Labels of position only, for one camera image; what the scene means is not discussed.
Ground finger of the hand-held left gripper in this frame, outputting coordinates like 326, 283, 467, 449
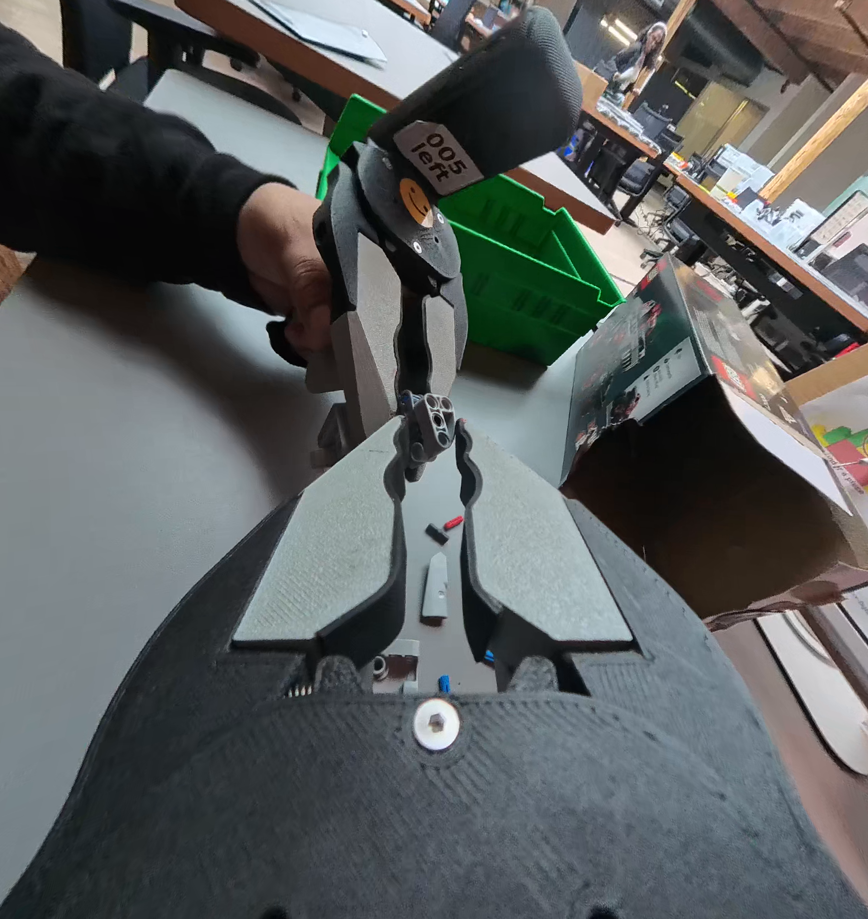
397, 293, 468, 404
330, 228, 408, 444

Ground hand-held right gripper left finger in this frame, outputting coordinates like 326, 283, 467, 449
230, 415, 411, 669

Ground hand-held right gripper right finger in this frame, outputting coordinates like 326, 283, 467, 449
453, 418, 636, 672

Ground dark grey lego connector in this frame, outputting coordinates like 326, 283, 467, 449
395, 390, 456, 485

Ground light grey lego panel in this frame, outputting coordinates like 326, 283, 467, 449
420, 550, 452, 623

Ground person's left forearm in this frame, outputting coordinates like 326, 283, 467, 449
0, 0, 299, 314

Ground printed cardboard lego box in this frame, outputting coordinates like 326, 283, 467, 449
558, 253, 868, 623

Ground person's left hand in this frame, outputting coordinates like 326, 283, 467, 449
235, 181, 336, 361

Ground grey background table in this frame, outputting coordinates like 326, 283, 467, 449
174, 0, 619, 235

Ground green plastic bin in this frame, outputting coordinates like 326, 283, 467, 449
314, 92, 626, 369

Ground paper sheets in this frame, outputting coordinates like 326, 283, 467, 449
249, 0, 389, 67

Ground cluttered background table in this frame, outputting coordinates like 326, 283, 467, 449
576, 61, 868, 340

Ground black office chair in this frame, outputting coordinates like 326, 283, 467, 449
59, 0, 303, 128

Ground framed instruction sheet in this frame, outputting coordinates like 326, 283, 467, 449
784, 332, 868, 598

